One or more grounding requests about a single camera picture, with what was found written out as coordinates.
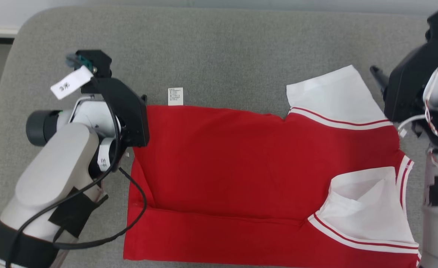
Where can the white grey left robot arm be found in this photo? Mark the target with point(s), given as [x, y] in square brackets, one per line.
[55, 175]

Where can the red t-shirt white sleeves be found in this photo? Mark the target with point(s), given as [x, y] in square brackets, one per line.
[222, 160]

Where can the teal left camera connector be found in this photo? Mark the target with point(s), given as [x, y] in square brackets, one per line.
[79, 61]

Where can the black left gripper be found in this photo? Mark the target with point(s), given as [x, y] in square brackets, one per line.
[131, 115]

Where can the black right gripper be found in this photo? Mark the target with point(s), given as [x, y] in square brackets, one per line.
[405, 93]

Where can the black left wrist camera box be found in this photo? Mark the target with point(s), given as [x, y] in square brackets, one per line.
[98, 61]

